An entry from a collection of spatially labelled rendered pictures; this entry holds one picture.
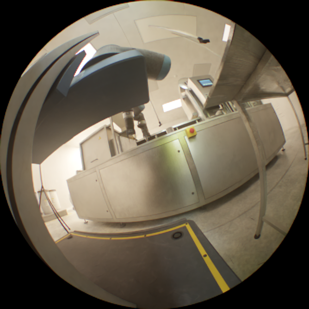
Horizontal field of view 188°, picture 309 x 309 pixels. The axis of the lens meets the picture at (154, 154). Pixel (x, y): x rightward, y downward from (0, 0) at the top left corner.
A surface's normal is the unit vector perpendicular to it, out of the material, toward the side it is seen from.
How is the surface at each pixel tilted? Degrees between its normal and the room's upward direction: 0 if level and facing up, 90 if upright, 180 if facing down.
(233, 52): 180
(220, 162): 90
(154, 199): 90
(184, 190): 90
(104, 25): 180
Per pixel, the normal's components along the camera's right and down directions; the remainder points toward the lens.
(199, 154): -0.20, -0.08
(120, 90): 0.32, 0.93
